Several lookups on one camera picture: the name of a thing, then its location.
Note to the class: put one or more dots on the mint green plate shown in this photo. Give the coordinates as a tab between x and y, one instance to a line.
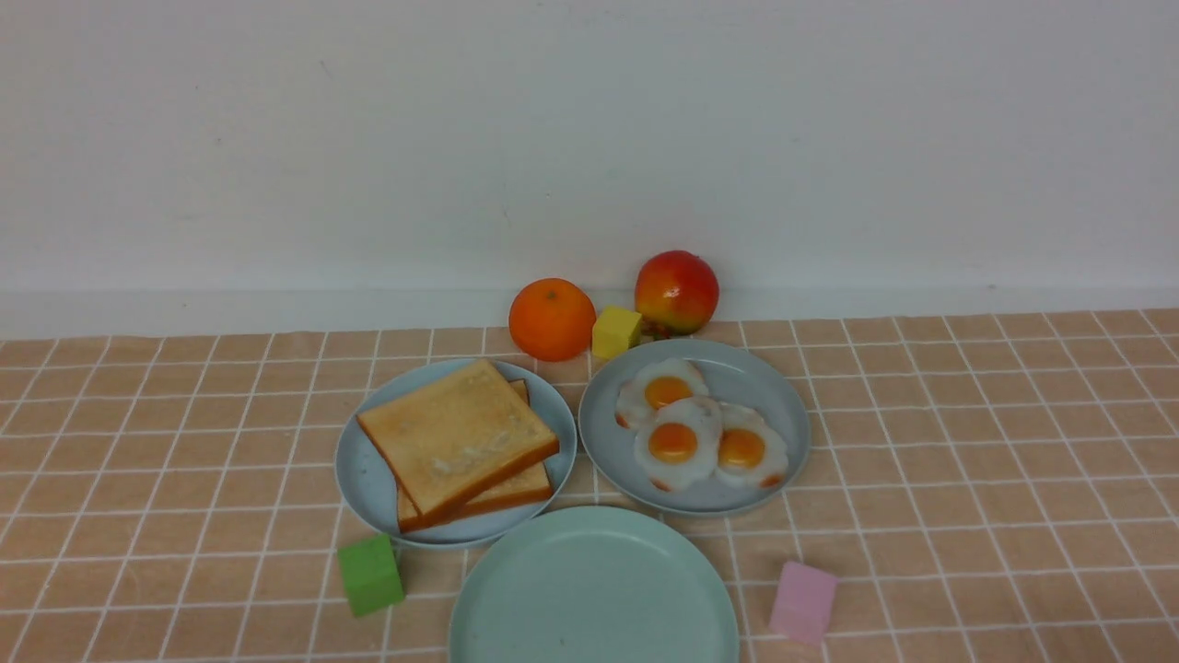
594	584

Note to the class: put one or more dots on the orange fruit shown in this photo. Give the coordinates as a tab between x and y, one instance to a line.
552	320

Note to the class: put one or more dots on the checkered peach tablecloth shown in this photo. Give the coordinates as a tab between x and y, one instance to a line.
987	489

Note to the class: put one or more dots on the pink cube block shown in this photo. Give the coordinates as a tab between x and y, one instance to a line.
803	604

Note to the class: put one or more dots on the yellow cube block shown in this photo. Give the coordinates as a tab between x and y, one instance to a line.
615	331

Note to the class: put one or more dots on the fried egg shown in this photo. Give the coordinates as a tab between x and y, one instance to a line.
751	454
655	386
679	446

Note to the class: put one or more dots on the toast slice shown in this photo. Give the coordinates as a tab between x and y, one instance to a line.
456	433
516	493

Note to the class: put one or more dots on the light blue plate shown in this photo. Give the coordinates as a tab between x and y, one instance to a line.
370	487

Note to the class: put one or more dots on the grey blue plate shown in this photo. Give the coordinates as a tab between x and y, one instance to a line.
733	376

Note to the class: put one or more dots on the green cube block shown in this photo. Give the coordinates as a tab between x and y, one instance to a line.
370	575

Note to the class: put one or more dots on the red yellow apple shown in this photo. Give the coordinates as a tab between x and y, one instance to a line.
676	294

